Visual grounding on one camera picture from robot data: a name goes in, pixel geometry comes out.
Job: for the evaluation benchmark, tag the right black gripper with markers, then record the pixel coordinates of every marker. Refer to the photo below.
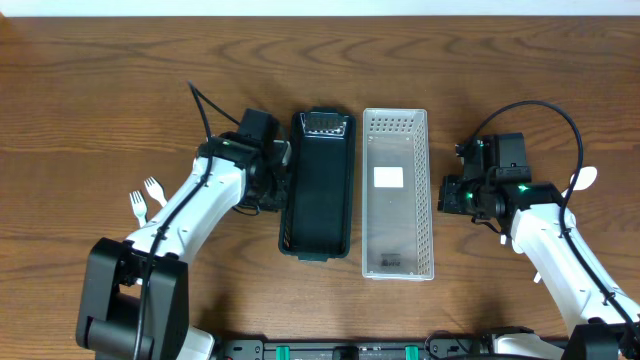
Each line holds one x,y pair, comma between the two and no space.
447,202

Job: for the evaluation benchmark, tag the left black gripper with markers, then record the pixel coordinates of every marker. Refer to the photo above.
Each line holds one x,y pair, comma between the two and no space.
279,181

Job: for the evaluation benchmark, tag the white plastic spoon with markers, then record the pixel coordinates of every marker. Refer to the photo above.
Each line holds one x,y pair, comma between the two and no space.
583,178

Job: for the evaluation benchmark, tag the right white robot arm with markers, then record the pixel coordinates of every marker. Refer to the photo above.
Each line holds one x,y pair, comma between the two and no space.
602,320

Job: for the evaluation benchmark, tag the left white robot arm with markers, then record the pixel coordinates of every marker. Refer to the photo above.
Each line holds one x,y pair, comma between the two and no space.
135,296

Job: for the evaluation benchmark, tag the dark green plastic basket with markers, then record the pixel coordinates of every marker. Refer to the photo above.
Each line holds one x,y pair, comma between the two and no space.
316,222

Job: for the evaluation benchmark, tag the clear plastic basket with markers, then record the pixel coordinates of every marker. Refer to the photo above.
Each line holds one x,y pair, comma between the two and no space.
397,231

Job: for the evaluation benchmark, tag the white plastic fork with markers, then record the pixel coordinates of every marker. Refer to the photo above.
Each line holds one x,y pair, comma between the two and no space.
139,207
155,190

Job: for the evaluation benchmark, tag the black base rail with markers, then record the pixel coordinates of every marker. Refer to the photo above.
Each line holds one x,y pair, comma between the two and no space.
434,348

